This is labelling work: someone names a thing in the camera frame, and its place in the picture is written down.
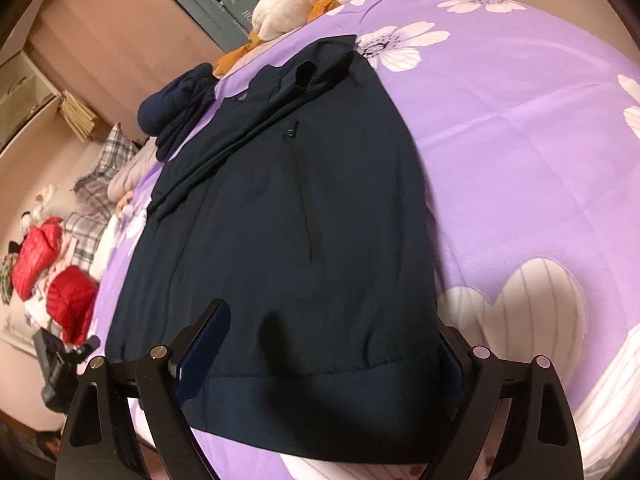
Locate grey-green curtain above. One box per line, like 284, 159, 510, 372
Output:
135, 0, 266, 56

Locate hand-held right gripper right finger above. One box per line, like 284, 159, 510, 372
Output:
435, 326, 586, 480

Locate beige hanging tassels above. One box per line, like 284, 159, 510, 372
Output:
60, 90, 103, 141

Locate small white plush toys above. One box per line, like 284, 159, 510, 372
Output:
22, 185, 58, 226

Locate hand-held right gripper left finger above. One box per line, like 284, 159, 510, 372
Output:
54, 298, 232, 480

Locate pile of pink white clothes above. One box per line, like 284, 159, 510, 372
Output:
25, 260, 66, 321

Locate dark navy jacket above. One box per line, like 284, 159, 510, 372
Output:
105, 35, 463, 465

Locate green knitted scarf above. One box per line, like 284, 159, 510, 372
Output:
0, 255, 16, 306

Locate purple floral blanket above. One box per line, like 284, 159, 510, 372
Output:
90, 0, 640, 480

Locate white wall shelf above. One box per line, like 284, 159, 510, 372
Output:
0, 50, 63, 156

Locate grey quilt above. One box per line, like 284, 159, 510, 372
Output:
107, 152, 161, 203

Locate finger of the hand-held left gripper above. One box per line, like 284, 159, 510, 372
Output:
70, 336, 101, 363

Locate white garment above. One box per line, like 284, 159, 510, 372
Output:
92, 215, 126, 281

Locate red down jacket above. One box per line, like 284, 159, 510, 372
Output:
47, 266, 100, 346
12, 217, 66, 301

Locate plaid pillow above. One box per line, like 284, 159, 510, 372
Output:
64, 210, 110, 273
75, 122, 140, 211

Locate folded navy clothes stack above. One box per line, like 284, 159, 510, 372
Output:
139, 62, 216, 163

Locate pink curtain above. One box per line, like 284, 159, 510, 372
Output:
25, 0, 221, 131

